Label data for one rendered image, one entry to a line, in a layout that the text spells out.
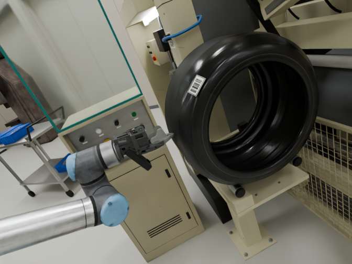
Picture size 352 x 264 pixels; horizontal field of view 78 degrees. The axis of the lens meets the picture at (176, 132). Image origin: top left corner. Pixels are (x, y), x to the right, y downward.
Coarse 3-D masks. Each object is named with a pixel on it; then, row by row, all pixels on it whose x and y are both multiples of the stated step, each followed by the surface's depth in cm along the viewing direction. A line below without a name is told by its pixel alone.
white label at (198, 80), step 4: (196, 76) 68; (200, 76) 66; (196, 80) 67; (200, 80) 66; (204, 80) 65; (192, 84) 68; (196, 84) 67; (200, 84) 66; (192, 88) 68; (196, 88) 67; (200, 88) 66; (192, 92) 67; (196, 92) 66
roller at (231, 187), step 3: (228, 186) 94; (231, 186) 92; (234, 186) 90; (237, 186) 89; (240, 186) 89; (231, 189) 92; (234, 189) 89; (237, 189) 88; (240, 189) 88; (243, 189) 89; (234, 192) 89; (237, 192) 88; (240, 192) 88; (243, 192) 89; (237, 195) 88; (240, 195) 89; (243, 195) 89
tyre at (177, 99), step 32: (256, 32) 71; (192, 64) 73; (224, 64) 66; (256, 64) 99; (288, 64) 71; (192, 96) 68; (288, 96) 98; (192, 128) 70; (256, 128) 110; (288, 128) 98; (192, 160) 77; (224, 160) 106; (256, 160) 101; (288, 160) 87
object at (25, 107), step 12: (0, 60) 548; (0, 72) 530; (12, 72) 552; (0, 84) 516; (12, 84) 536; (0, 96) 521; (12, 96) 553; (24, 96) 557; (12, 108) 575; (24, 108) 565; (36, 108) 583; (12, 120) 610; (24, 120) 588; (36, 120) 579; (48, 120) 610; (48, 132) 604; (24, 144) 662
